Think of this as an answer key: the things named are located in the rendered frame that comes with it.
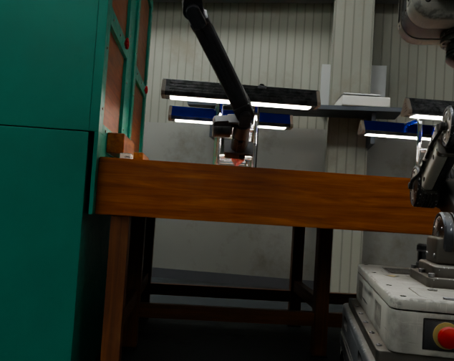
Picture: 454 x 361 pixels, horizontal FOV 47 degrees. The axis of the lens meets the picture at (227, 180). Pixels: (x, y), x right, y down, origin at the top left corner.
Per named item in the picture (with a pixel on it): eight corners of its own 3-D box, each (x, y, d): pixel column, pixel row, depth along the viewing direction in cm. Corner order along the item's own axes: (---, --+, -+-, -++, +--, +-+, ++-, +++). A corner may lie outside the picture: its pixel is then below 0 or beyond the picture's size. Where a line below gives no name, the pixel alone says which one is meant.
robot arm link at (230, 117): (251, 113, 165) (248, 99, 171) (215, 112, 163) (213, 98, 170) (247, 144, 172) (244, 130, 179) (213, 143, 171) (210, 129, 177)
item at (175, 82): (321, 107, 202) (321, 88, 202) (160, 94, 198) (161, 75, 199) (316, 110, 210) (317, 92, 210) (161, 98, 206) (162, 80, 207)
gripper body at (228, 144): (223, 142, 183) (225, 127, 177) (252, 145, 183) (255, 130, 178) (223, 155, 178) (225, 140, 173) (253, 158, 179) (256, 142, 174)
